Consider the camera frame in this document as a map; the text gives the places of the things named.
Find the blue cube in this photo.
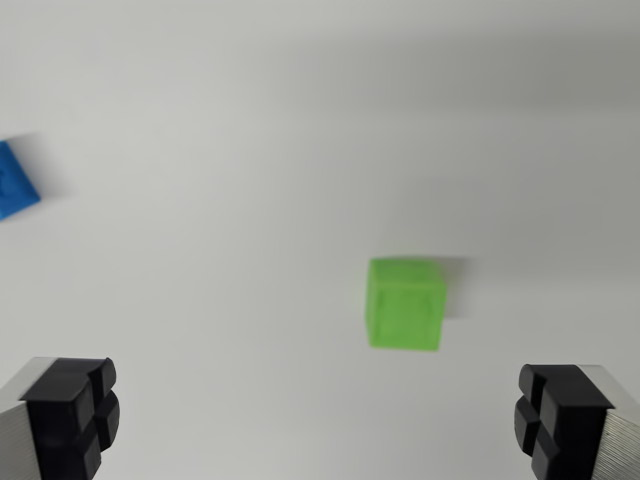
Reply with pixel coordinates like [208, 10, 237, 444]
[0, 140, 43, 222]

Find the green cube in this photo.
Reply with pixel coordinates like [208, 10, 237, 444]
[366, 256, 447, 353]

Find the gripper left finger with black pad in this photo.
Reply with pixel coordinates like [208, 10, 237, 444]
[0, 356, 122, 480]

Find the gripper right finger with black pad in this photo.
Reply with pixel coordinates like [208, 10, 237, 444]
[512, 363, 640, 480]

